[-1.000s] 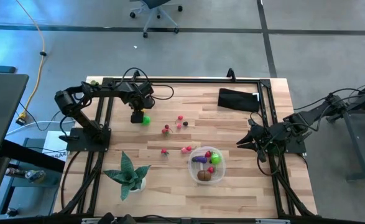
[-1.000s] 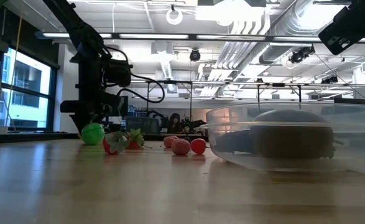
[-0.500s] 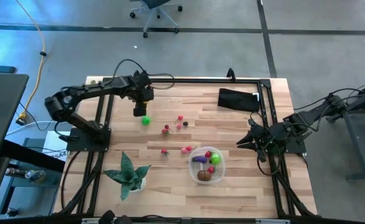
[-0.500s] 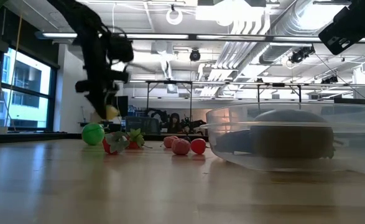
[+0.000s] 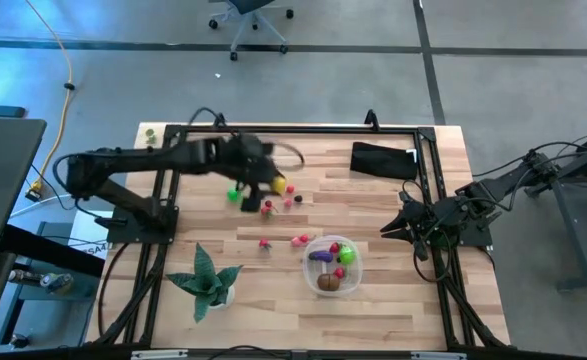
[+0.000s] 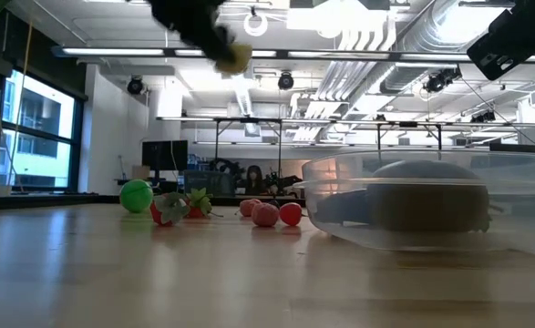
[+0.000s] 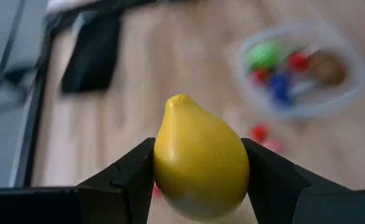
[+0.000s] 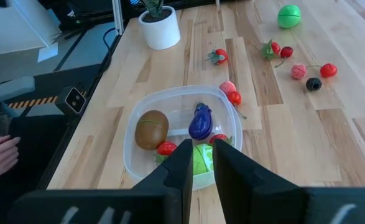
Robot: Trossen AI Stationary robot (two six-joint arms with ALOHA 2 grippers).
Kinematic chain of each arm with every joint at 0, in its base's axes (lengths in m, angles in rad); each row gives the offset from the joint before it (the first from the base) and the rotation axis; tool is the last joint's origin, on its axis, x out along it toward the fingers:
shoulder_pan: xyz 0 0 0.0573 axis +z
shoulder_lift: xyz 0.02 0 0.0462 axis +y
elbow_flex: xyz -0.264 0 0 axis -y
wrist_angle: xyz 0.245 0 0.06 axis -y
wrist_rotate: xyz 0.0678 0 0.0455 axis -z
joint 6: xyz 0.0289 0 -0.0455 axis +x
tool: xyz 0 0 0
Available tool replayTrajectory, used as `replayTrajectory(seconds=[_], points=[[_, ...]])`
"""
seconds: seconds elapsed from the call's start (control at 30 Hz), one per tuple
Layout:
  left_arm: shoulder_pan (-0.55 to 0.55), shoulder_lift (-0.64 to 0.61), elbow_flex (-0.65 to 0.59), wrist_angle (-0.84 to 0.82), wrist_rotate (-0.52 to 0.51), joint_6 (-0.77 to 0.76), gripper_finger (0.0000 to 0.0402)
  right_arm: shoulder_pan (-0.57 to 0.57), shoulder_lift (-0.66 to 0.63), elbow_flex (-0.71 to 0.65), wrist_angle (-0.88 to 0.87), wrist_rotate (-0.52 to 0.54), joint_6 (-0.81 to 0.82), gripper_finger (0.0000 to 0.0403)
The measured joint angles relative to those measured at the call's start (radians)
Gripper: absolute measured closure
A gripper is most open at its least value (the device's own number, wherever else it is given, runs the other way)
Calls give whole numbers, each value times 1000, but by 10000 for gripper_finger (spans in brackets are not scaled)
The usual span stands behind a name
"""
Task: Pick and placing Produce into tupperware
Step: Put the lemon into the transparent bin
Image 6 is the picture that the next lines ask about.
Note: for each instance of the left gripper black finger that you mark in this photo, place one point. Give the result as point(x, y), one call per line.
point(217, 43)

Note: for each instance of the yellow toy lemon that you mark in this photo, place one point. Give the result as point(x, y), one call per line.
point(236, 58)

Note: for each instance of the red toy strawberry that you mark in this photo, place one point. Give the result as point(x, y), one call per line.
point(169, 209)
point(198, 203)

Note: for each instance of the pink round toy fruit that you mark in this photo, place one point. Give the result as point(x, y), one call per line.
point(249, 207)
point(265, 214)

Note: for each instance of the bright green toy lime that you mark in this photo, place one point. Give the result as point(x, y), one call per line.
point(136, 196)

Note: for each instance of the clear plastic tupperware container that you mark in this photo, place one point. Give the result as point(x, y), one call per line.
point(522, 218)

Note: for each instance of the brown toy kiwi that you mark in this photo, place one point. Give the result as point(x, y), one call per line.
point(426, 200)

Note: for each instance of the small red toy cherry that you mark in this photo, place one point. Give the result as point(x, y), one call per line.
point(291, 214)

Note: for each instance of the purple toy eggplant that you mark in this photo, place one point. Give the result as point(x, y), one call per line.
point(340, 207)

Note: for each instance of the long ceiling light bar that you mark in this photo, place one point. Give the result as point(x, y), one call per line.
point(112, 52)

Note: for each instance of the black flat box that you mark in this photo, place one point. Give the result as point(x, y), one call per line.
point(515, 147)

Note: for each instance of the black computer monitor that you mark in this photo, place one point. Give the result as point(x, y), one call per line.
point(164, 155)

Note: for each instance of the dark low cabinet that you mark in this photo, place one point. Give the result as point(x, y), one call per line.
point(208, 182)

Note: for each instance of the person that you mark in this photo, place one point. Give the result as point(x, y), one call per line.
point(254, 180)

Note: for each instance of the black background robot rig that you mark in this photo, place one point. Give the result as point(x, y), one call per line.
point(280, 182)

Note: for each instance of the large window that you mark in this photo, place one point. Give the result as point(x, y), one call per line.
point(44, 114)

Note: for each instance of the black ceiling camera cluster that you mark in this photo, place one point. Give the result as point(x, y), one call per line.
point(440, 79)

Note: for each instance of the silver ceiling duct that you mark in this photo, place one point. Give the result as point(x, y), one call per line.
point(431, 36)

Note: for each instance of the round black ceiling camera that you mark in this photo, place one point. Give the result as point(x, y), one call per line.
point(135, 85)
point(285, 80)

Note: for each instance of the black metal frame stand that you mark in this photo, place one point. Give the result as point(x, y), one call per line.
point(280, 146)

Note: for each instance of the black aluminium table frame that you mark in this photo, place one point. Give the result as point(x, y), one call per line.
point(66, 200)

